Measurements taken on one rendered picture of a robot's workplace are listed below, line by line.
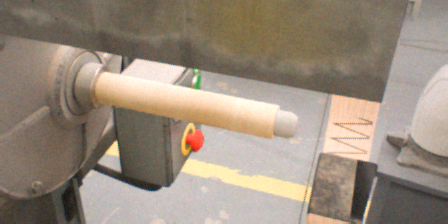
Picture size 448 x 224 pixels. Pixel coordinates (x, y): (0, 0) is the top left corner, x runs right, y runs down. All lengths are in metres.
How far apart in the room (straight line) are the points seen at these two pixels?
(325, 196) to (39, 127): 0.27
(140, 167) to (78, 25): 0.59
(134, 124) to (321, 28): 0.59
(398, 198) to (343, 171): 0.98
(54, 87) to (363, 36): 0.32
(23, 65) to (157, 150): 0.39
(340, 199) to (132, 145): 0.51
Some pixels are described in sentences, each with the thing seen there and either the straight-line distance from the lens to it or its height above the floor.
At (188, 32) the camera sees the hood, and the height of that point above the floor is 1.41.
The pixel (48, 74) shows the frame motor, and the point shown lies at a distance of 0.45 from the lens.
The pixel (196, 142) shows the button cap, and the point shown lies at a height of 0.98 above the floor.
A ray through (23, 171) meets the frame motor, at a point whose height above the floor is 1.20.
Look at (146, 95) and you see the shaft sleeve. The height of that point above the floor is 1.26.
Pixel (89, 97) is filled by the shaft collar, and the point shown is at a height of 1.25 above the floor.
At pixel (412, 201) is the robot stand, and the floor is 0.62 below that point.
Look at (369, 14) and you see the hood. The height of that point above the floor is 1.43.
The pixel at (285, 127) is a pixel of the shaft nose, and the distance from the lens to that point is 0.41.
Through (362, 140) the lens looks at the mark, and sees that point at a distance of 0.47.
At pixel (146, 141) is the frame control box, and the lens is 0.77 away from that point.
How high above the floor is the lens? 1.50
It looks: 33 degrees down
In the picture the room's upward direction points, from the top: 2 degrees clockwise
